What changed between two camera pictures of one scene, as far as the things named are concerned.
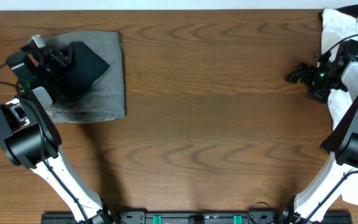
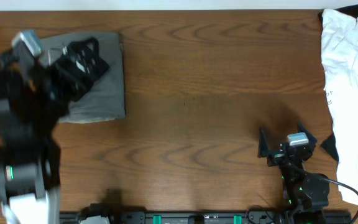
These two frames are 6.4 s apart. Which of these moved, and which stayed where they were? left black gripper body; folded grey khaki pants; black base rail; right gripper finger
Moved: right gripper finger; left black gripper body
Stayed: folded grey khaki pants; black base rail
